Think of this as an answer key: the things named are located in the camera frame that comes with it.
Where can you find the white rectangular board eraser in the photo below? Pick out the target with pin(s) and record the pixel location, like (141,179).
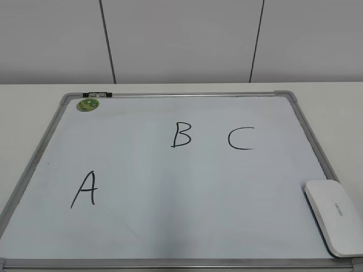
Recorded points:
(337,217)

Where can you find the white aluminium-framed whiteboard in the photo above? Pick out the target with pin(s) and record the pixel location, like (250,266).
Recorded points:
(171,182)

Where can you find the black metal hanger clip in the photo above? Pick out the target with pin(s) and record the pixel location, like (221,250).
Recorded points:
(97,94)

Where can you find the round green magnet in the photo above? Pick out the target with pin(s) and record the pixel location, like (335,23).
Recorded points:
(87,105)

